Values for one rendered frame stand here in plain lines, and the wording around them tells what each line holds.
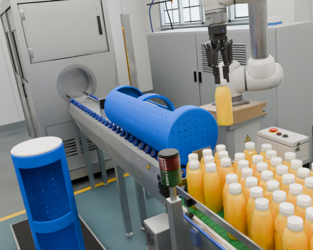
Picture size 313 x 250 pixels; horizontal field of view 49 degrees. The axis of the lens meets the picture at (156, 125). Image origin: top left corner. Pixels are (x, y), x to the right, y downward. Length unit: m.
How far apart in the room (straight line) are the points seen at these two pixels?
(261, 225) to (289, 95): 2.32
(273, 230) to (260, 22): 1.24
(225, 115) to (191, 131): 0.20
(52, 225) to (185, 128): 0.98
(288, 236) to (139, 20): 6.53
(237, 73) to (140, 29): 5.26
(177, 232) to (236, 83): 1.21
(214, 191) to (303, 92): 2.26
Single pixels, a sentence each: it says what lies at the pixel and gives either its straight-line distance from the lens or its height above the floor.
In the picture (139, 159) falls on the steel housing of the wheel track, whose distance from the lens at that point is 1.96.
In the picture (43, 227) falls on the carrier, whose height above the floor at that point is 0.59.
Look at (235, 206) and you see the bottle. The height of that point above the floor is 1.03.
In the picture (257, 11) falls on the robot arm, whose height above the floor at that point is 1.61.
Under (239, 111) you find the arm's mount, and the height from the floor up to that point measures 1.06.
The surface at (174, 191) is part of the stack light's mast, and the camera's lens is 1.07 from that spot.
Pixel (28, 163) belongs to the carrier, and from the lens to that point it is 1.94.
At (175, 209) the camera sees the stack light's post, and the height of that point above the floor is 1.07.
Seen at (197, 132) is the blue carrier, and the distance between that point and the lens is 1.60.
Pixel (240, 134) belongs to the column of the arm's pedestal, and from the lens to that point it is 2.14.
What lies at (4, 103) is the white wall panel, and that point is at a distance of 6.49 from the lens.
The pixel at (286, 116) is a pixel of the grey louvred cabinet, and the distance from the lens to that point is 3.32.
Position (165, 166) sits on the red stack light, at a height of 1.23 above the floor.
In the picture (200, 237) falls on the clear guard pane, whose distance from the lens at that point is 1.23.
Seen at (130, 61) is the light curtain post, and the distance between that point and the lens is 2.92.
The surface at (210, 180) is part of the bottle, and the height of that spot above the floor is 1.04.
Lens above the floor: 1.65
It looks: 18 degrees down
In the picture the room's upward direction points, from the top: 7 degrees counter-clockwise
